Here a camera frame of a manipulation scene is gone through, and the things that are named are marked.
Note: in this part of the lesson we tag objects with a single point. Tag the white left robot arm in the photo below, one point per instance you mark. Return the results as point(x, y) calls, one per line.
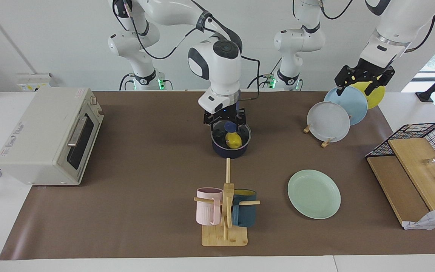
point(300, 41)

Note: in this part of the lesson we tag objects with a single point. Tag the grey plate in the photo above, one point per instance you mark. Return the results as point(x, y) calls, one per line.
point(327, 121)

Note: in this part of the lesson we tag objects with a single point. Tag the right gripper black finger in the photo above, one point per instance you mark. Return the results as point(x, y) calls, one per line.
point(217, 126)
point(241, 125)

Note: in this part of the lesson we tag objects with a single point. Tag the white power socket box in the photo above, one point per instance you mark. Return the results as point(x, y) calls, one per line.
point(32, 84)

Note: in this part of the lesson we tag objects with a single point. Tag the wooden mug tree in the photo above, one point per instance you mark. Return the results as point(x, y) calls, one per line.
point(225, 236)

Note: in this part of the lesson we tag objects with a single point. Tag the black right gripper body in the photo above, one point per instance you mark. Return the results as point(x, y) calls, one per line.
point(225, 115)

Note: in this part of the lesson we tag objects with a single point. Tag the white checkered cloth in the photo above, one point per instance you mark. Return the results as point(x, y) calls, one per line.
point(432, 219)

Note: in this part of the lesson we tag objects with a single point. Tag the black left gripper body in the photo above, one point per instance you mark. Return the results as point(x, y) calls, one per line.
point(364, 73)

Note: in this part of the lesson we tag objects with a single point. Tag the pink mug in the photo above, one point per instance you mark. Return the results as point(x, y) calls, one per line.
point(207, 211)

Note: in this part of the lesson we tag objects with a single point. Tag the glass lid with purple knob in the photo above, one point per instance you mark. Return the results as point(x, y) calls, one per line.
point(230, 126)

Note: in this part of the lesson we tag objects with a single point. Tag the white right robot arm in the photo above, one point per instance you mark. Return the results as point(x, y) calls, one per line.
point(217, 60)

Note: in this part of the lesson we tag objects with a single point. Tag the dark blue mug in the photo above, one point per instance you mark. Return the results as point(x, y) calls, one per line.
point(244, 217)

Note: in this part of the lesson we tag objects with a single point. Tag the pale green plate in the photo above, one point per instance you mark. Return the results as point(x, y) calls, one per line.
point(313, 194)

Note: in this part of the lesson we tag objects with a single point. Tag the yellow plate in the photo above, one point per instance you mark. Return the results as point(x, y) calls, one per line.
point(377, 96)

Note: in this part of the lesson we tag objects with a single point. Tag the light blue plate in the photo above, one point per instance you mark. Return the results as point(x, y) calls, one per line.
point(351, 104)

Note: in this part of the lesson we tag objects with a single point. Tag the yellow lemon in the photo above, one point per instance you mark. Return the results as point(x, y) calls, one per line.
point(233, 140)

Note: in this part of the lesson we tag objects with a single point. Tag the brown table mat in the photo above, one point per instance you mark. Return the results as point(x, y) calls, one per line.
point(145, 189)

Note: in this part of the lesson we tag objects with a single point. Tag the wooden shelf board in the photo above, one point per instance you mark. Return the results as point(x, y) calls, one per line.
point(421, 177)
point(395, 185)

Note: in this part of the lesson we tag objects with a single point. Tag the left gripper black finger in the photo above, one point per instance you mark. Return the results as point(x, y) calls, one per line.
point(372, 86)
point(341, 86)

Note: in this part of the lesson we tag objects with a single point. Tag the wooden plate rack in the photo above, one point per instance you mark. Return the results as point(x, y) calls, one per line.
point(327, 142)

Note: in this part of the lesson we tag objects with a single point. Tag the beige toaster oven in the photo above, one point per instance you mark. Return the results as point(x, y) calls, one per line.
point(40, 136)

